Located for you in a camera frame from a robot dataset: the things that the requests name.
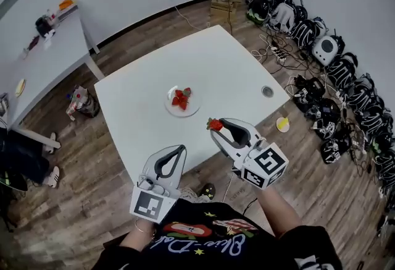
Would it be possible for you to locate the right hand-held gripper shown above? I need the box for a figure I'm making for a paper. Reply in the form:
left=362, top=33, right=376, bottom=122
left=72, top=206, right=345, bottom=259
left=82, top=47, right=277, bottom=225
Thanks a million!
left=209, top=117, right=289, bottom=191

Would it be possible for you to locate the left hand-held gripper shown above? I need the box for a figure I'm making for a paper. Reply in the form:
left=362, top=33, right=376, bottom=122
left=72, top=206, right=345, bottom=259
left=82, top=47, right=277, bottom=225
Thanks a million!
left=129, top=144, right=188, bottom=225

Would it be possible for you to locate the clear glass plate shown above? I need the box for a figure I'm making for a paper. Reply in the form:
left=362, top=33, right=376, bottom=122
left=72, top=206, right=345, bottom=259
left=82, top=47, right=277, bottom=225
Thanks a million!
left=164, top=85, right=202, bottom=119

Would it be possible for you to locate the person's left forearm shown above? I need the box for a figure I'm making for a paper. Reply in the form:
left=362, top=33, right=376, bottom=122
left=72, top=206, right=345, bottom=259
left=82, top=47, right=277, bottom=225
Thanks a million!
left=118, top=218, right=159, bottom=251

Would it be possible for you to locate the person's right forearm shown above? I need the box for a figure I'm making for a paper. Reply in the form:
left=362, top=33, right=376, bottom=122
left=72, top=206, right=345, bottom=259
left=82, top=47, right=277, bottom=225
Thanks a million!
left=257, top=184, right=304, bottom=239

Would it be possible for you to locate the small yellow plate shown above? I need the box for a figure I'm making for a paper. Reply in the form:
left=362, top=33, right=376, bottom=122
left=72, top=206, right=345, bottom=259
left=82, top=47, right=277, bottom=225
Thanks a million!
left=14, top=77, right=27, bottom=98

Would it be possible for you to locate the yellow and white round disc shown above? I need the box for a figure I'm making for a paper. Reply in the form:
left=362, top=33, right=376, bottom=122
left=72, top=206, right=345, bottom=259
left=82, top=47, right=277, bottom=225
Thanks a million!
left=275, top=116, right=291, bottom=133

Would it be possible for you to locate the pile of black hand-held devices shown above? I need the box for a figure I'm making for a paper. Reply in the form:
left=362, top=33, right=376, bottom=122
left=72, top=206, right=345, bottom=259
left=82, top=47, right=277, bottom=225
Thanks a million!
left=291, top=74, right=353, bottom=165

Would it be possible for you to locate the white power strip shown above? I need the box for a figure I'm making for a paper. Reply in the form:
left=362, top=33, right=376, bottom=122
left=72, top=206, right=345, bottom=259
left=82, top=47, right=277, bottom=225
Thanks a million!
left=270, top=41, right=287, bottom=62

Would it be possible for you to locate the black printed t-shirt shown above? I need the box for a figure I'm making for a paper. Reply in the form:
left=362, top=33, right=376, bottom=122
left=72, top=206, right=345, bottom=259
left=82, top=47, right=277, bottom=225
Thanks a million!
left=101, top=199, right=344, bottom=270

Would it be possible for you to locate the plastic bag of rubbish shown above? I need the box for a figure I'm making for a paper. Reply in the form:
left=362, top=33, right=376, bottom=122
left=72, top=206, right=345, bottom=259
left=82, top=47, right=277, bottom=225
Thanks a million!
left=65, top=85, right=101, bottom=122

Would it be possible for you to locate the white round-faced device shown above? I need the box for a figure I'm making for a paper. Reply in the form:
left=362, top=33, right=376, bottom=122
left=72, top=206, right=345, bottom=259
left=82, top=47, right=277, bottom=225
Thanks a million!
left=310, top=35, right=341, bottom=66

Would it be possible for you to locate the black and green helmet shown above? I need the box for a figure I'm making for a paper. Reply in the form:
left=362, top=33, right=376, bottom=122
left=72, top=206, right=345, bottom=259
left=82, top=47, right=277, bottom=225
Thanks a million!
left=246, top=0, right=273, bottom=26

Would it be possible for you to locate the row of black striped headsets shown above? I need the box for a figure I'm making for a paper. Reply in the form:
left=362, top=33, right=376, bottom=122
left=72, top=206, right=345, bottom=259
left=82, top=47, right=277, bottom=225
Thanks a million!
left=267, top=0, right=395, bottom=201

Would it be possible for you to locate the grey side table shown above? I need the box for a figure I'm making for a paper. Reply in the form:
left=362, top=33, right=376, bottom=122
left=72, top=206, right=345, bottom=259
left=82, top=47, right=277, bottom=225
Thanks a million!
left=0, top=4, right=106, bottom=150

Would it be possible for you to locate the black bag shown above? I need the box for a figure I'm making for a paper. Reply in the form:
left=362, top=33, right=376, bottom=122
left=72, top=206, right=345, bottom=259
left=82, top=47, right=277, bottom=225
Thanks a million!
left=35, top=15, right=57, bottom=38

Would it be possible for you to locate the thin white hanging cable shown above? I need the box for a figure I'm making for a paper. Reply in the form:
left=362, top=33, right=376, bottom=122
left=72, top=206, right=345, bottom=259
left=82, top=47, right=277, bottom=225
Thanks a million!
left=222, top=169, right=236, bottom=203

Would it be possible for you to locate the thin gold bracelet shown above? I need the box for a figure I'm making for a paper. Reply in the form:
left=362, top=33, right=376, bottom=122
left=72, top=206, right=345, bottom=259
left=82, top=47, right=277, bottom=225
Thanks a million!
left=133, top=218, right=157, bottom=239

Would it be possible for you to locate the tangle of floor cables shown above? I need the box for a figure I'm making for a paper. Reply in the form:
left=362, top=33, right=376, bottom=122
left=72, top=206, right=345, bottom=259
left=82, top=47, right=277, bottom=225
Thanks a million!
left=249, top=26, right=328, bottom=78

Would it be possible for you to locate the white wall cable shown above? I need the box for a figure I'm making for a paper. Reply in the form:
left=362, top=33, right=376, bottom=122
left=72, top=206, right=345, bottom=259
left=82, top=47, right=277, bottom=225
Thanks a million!
left=172, top=0, right=212, bottom=32

